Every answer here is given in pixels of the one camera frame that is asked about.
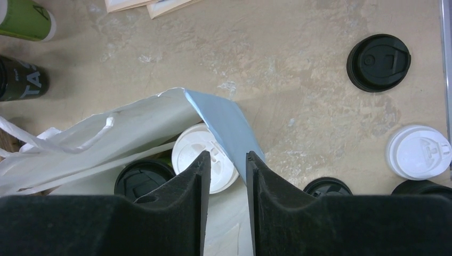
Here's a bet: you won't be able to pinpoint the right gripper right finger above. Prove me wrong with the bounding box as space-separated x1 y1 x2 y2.
246 151 451 255

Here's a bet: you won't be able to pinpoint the right white cup stack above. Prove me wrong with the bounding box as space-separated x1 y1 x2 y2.
1 0 57 42

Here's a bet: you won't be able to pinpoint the white cup lid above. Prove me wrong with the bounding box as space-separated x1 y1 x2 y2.
171 123 239 194
385 125 451 181

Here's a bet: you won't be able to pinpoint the light blue paper bag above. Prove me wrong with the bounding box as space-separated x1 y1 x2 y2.
0 87 266 256

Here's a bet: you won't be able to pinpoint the cream paper bag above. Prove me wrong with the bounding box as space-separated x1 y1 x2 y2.
104 0 198 19

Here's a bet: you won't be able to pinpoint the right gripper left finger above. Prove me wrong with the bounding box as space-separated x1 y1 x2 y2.
1 151 211 255

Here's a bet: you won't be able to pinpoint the stacked black cup lids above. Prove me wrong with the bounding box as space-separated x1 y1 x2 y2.
391 180 451 198

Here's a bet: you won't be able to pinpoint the black paper cup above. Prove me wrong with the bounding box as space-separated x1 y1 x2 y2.
1 55 50 102

